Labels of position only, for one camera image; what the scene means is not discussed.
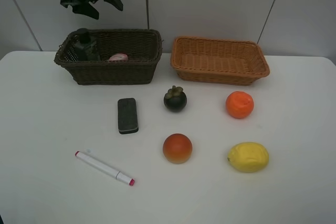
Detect dark green pump bottle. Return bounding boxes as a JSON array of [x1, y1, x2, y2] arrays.
[[75, 28, 101, 61]]

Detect pink bottle white cap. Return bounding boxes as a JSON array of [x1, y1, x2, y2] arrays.
[[108, 53, 128, 61]]

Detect black felt whiteboard eraser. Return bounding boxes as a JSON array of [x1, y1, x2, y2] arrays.
[[118, 98, 139, 134]]

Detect dark purple mangosteen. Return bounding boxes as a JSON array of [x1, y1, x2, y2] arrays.
[[163, 86, 187, 112]]

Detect red orange peach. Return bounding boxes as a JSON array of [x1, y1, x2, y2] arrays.
[[163, 133, 193, 164]]

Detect white marker pink caps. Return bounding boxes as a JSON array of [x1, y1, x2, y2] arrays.
[[75, 151, 135, 186]]

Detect orange tangerine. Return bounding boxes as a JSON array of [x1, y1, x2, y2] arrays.
[[225, 91, 254, 119]]

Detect yellow lemon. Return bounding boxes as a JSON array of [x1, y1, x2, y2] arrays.
[[227, 142, 269, 173]]

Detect dark brown wicker basket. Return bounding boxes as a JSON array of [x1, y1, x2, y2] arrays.
[[54, 29, 162, 86]]

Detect orange wicker basket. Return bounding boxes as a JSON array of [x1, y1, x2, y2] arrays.
[[171, 36, 270, 86]]

